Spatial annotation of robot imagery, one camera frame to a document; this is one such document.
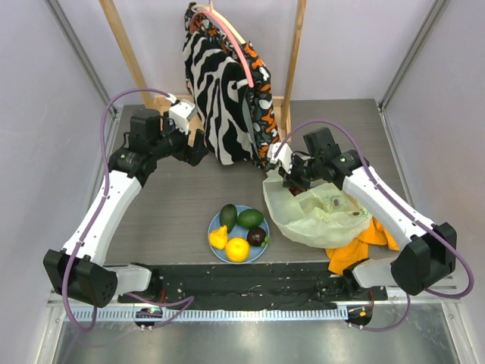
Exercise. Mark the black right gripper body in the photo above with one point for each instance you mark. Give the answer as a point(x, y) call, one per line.
point(292, 178)

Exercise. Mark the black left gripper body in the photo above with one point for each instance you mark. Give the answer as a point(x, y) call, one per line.
point(171, 142)

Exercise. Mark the pale green plastic bag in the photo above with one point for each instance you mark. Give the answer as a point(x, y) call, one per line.
point(321, 217)

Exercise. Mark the green fake avocado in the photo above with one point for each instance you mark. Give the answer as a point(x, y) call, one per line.
point(228, 217)

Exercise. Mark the green fake fruit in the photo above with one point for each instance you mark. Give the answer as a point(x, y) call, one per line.
point(250, 218)

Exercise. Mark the yellow fake pear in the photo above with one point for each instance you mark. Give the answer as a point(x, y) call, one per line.
point(218, 238)

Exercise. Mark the dark purple fake mangosteen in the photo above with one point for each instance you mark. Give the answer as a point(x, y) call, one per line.
point(258, 237)

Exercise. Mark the yellow fake orange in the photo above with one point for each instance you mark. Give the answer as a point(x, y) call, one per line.
point(237, 250)

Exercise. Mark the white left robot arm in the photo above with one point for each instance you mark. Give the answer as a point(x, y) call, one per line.
point(78, 271)

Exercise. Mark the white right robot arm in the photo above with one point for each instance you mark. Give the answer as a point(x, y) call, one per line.
point(426, 249)

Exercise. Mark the wooden clothes rack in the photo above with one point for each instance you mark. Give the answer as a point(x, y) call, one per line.
point(149, 35)

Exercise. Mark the zebra patterned garment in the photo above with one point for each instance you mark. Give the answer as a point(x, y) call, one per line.
point(239, 121)

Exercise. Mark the orange cloth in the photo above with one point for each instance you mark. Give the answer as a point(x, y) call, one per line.
point(375, 235)

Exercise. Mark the pink clothes hanger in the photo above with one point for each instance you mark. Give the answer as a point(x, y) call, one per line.
point(233, 36)

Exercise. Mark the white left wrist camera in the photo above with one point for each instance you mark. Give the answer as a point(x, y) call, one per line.
point(181, 112)

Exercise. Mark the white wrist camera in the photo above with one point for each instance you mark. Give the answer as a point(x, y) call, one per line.
point(279, 154)
point(181, 112)

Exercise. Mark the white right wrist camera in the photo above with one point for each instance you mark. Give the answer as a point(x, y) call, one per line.
point(279, 154)

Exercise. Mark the white slotted cable duct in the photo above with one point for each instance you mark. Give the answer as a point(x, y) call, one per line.
point(152, 314)

